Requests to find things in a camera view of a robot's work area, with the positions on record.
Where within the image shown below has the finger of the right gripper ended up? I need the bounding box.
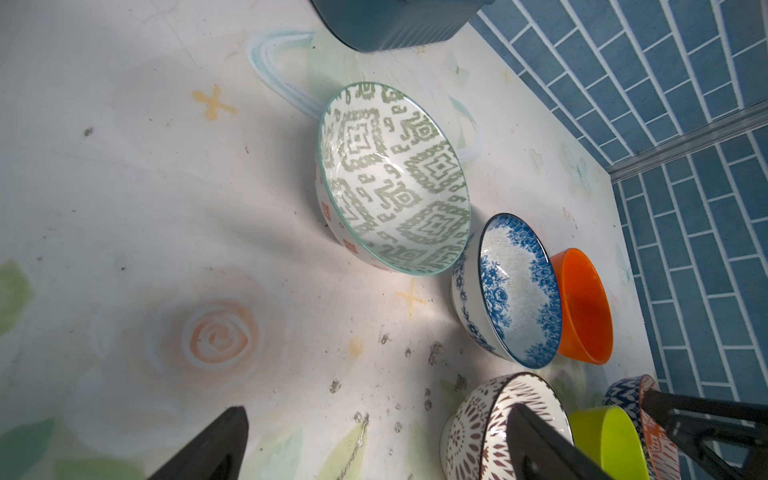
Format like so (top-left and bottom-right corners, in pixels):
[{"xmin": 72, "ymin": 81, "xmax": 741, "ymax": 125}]
[{"xmin": 641, "ymin": 390, "xmax": 767, "ymax": 479}]

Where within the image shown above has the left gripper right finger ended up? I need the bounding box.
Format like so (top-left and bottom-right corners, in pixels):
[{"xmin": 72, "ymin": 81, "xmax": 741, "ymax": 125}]
[{"xmin": 506, "ymin": 403, "xmax": 610, "ymax": 480}]

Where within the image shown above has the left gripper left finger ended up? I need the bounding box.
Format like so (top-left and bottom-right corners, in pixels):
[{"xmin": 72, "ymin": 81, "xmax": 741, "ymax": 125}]
[{"xmin": 149, "ymin": 406, "xmax": 249, "ymax": 480}]

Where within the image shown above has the maroon patterned white bowl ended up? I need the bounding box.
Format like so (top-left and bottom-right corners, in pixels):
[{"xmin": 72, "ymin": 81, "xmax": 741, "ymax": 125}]
[{"xmin": 440, "ymin": 372, "xmax": 573, "ymax": 479}]

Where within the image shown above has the lime green plastic bowl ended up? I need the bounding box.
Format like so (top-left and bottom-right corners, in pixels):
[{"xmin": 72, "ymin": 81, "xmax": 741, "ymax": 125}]
[{"xmin": 568, "ymin": 405, "xmax": 650, "ymax": 480}]

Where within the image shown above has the orange plastic bowl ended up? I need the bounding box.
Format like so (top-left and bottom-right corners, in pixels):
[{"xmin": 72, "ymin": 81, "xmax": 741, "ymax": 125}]
[{"xmin": 550, "ymin": 248, "xmax": 614, "ymax": 365}]

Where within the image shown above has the green patterned bowl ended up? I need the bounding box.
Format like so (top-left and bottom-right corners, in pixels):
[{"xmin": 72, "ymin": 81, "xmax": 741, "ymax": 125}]
[{"xmin": 314, "ymin": 82, "xmax": 471, "ymax": 276}]

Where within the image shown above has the red geometric patterned bowl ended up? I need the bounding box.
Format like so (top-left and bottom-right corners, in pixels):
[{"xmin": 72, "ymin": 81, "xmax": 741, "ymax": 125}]
[{"xmin": 603, "ymin": 374, "xmax": 681, "ymax": 479}]

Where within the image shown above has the small blue floral bowl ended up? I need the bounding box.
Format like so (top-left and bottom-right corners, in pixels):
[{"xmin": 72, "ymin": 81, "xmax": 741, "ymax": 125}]
[{"xmin": 451, "ymin": 213, "xmax": 562, "ymax": 369}]

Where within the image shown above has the teal plastic bin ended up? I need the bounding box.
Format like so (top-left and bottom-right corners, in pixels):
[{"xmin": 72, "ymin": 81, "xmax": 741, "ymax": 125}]
[{"xmin": 312, "ymin": 0, "xmax": 492, "ymax": 53}]

